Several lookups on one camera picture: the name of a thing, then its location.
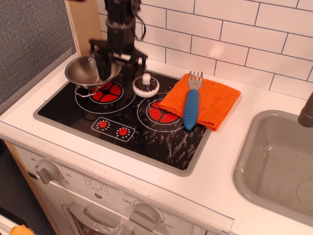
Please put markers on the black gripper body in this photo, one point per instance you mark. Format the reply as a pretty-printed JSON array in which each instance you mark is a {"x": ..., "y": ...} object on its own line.
[{"x": 119, "y": 45}]

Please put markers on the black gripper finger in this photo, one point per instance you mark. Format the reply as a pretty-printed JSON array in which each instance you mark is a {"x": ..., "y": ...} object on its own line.
[
  {"x": 104, "y": 66},
  {"x": 129, "y": 71}
]

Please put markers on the metal strainer bowl with handles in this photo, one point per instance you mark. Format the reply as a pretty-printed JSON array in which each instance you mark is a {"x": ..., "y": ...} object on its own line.
[{"x": 83, "y": 72}]

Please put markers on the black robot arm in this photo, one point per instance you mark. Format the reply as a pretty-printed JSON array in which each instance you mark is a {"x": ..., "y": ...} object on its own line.
[{"x": 122, "y": 11}]

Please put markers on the white toy mushroom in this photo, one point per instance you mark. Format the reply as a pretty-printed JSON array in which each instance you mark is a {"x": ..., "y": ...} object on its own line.
[{"x": 145, "y": 86}]

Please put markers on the black toy stovetop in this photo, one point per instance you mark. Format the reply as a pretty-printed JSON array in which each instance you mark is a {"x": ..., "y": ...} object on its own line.
[{"x": 116, "y": 118}]

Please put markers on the orange folded cloth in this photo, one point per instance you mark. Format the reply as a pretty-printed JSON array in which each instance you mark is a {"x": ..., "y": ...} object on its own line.
[{"x": 216, "y": 101}]

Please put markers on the grey timer knob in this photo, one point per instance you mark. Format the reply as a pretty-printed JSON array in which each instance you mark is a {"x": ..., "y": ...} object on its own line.
[{"x": 47, "y": 171}]

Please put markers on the white toy oven front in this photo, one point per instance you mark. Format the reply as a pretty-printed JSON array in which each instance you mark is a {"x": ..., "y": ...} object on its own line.
[{"x": 81, "y": 205}]

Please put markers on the grey oven knob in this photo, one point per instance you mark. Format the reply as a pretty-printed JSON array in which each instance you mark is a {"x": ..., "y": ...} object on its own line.
[{"x": 145, "y": 216}]

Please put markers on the grey toy sink basin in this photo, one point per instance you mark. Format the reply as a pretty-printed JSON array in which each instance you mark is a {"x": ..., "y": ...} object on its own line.
[{"x": 275, "y": 166}]

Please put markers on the grey faucet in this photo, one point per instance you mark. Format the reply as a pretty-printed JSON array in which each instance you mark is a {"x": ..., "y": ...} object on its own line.
[{"x": 305, "y": 117}]

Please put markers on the orange object at corner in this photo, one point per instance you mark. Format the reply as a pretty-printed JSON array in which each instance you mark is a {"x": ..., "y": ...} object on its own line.
[{"x": 21, "y": 230}]

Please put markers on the wooden side post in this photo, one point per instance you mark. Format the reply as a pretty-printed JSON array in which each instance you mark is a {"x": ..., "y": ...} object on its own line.
[{"x": 85, "y": 23}]

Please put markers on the blue handled metal fork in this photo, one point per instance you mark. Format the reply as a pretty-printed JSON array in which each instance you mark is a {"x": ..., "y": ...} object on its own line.
[{"x": 191, "y": 108}]

